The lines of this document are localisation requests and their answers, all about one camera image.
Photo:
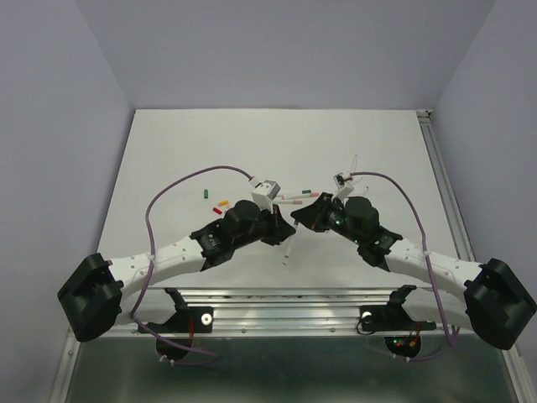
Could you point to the pink cap marker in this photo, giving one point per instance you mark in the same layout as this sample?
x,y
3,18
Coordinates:
x,y
299,196

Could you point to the grey cap marker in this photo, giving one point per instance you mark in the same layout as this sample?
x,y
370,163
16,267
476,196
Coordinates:
x,y
290,244

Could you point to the right side aluminium rail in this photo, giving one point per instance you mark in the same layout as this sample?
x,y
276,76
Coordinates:
x,y
448,198

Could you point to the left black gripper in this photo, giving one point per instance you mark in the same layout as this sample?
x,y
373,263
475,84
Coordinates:
x,y
278,230

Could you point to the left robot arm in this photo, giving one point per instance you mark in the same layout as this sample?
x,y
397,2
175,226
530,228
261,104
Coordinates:
x,y
95,296

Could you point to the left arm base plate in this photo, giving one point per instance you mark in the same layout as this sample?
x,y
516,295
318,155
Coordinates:
x,y
174,337

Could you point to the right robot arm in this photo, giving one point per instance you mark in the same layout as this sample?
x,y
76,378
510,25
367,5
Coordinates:
x,y
486,298

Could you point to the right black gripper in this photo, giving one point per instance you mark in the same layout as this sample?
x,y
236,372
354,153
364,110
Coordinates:
x,y
312,216

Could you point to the front aluminium rail frame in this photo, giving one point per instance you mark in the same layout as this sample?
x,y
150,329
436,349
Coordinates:
x,y
270,312

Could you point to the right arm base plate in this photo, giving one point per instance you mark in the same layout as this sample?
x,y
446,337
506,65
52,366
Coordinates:
x,y
391,317

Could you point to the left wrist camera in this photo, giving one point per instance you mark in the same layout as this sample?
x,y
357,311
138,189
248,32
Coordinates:
x,y
264,193

